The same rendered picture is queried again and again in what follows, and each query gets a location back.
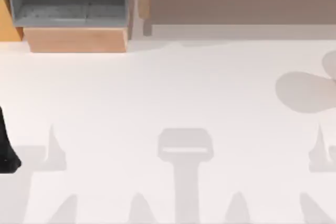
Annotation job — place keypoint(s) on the wooden open shelf unit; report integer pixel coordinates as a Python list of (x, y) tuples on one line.
[(236, 1)]

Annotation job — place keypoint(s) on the orange wooden cupboard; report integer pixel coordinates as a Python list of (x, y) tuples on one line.
[(6, 14)]

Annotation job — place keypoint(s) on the pale wooden drawer front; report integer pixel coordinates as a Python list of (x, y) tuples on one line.
[(76, 40)]

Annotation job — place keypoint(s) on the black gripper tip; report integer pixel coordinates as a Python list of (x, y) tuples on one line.
[(6, 153)]

